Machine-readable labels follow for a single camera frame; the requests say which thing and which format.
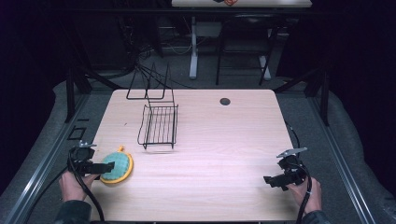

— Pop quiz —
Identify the black chair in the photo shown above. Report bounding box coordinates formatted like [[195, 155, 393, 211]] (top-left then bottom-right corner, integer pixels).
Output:
[[215, 12, 276, 87]]

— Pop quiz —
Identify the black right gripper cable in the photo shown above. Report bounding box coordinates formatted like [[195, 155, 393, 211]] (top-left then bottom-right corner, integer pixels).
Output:
[[284, 120, 313, 224]]

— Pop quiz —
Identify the orange object on desk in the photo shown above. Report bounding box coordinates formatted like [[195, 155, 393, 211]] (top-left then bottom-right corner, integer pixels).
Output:
[[213, 0, 240, 7]]

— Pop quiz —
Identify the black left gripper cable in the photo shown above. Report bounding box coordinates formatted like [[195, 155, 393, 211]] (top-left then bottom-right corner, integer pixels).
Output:
[[23, 147, 106, 224]]

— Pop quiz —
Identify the aluminium floor rail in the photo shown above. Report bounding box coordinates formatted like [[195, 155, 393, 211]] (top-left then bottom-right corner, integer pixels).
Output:
[[2, 92, 92, 224], [307, 96, 378, 224]]

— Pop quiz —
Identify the bundle of black floor cables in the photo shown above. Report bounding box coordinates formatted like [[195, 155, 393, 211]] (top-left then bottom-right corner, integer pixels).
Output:
[[118, 12, 200, 91]]

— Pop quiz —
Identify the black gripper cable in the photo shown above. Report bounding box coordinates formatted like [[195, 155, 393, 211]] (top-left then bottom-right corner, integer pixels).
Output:
[[23, 147, 106, 224], [284, 120, 313, 224]]

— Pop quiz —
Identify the round teal yellow-rimmed pot holder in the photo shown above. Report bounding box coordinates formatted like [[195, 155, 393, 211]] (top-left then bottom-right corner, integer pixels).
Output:
[[99, 145, 134, 185]]

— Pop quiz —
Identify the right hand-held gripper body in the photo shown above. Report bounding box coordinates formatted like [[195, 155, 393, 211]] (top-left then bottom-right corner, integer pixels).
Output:
[[276, 147, 309, 188]]

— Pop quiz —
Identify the white desk with white legs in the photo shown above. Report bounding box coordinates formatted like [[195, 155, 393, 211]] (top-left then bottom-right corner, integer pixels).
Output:
[[171, 0, 313, 80]]

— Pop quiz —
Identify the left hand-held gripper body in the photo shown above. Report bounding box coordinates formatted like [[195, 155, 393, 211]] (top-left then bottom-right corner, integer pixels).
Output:
[[68, 140, 98, 175]]

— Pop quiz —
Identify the person's left hand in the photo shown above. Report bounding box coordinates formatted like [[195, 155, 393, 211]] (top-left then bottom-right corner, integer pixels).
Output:
[[58, 170, 101, 203]]

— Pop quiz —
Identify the person's right hand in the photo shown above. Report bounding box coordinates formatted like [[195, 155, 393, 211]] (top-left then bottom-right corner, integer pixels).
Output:
[[285, 176, 323, 216]]

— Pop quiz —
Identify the black square floor bracket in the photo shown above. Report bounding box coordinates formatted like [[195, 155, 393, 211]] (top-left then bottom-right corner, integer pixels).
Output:
[[67, 118, 91, 141]]

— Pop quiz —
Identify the black metal frame stand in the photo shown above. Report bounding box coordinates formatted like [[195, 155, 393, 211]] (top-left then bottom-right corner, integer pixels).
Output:
[[273, 18, 332, 127], [61, 18, 129, 124]]

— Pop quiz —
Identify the black wire rack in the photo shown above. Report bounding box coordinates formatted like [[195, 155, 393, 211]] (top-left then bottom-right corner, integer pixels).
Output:
[[125, 62, 179, 150]]

